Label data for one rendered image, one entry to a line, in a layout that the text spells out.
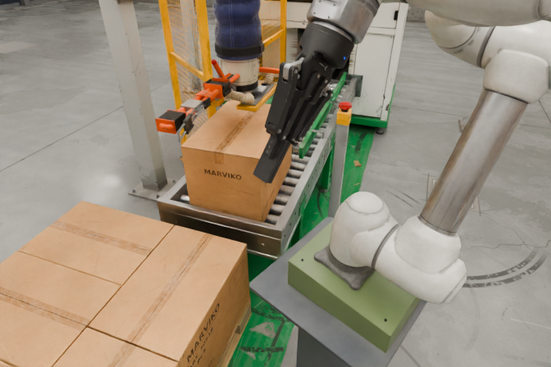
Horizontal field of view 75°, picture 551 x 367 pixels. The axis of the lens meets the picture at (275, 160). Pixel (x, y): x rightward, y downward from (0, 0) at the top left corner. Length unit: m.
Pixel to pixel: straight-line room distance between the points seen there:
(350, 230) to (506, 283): 1.73
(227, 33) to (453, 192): 1.13
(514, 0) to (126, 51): 2.39
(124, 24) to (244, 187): 1.38
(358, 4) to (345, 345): 0.98
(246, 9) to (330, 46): 1.16
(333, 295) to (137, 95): 2.00
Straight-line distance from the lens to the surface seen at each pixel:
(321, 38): 0.52
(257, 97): 1.77
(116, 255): 1.87
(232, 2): 1.66
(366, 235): 1.09
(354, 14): 0.53
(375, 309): 1.21
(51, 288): 1.85
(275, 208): 1.97
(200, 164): 1.77
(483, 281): 2.65
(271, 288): 1.34
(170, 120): 1.29
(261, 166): 0.55
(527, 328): 2.54
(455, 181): 1.03
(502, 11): 0.49
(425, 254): 1.05
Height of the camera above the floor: 1.80
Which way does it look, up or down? 32 degrees down
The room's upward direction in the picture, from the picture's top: straight up
